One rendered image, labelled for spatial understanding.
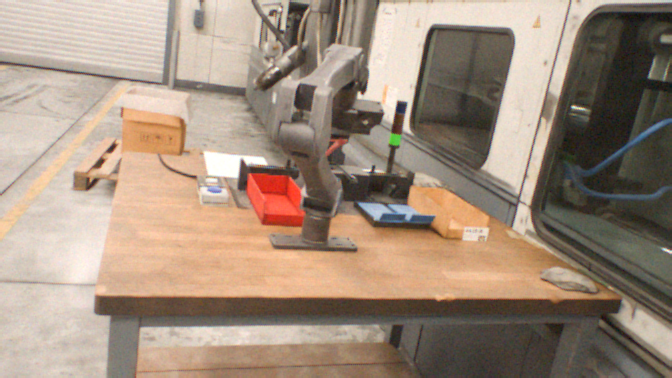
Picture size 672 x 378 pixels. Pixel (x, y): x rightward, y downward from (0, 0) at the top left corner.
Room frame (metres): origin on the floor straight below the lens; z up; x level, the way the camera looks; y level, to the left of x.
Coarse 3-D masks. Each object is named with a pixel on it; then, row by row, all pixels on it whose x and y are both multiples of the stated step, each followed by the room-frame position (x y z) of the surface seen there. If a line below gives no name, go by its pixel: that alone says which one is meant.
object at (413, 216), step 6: (390, 204) 1.56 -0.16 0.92; (396, 210) 1.51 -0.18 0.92; (402, 210) 1.52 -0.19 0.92; (414, 210) 1.54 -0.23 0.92; (408, 216) 1.47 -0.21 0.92; (414, 216) 1.42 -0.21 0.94; (420, 216) 1.43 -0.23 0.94; (426, 216) 1.43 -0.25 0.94; (432, 216) 1.44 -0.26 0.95; (408, 222) 1.43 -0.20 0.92; (414, 222) 1.44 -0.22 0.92; (420, 222) 1.44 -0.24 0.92; (426, 222) 1.45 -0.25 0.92
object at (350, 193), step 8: (336, 176) 1.58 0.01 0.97; (344, 184) 1.63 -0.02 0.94; (360, 184) 1.61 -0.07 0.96; (368, 184) 1.62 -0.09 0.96; (344, 192) 1.62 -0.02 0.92; (352, 192) 1.60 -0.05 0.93; (360, 192) 1.61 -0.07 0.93; (344, 200) 1.60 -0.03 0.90; (352, 200) 1.61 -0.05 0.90; (360, 200) 1.61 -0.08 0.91
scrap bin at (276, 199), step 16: (256, 176) 1.51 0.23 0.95; (272, 176) 1.52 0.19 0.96; (288, 176) 1.54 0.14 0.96; (256, 192) 1.37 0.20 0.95; (272, 192) 1.53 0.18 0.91; (288, 192) 1.52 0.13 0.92; (256, 208) 1.35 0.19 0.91; (272, 208) 1.40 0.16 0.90; (288, 208) 1.42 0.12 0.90; (272, 224) 1.28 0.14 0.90; (288, 224) 1.29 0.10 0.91
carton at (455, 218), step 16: (416, 192) 1.60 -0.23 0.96; (432, 192) 1.66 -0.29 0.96; (448, 192) 1.65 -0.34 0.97; (416, 208) 1.58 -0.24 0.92; (432, 208) 1.50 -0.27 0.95; (448, 208) 1.63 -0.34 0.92; (464, 208) 1.56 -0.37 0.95; (432, 224) 1.48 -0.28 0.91; (448, 224) 1.41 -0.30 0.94; (464, 224) 1.54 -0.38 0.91; (480, 224) 1.47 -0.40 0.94; (480, 240) 1.44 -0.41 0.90
